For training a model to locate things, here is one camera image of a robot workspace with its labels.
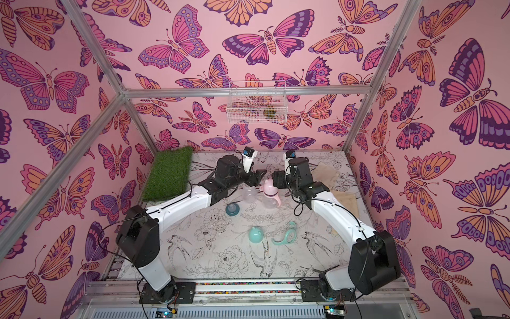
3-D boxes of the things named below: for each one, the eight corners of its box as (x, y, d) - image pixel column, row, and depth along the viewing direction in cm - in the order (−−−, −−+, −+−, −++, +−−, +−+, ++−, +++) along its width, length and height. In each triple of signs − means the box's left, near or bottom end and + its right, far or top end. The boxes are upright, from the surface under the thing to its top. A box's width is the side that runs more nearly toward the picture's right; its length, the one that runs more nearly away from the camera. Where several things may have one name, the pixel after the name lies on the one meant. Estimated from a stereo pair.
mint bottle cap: (249, 242, 88) (248, 238, 84) (249, 230, 91) (248, 226, 87) (263, 242, 88) (263, 238, 84) (263, 230, 91) (263, 226, 87)
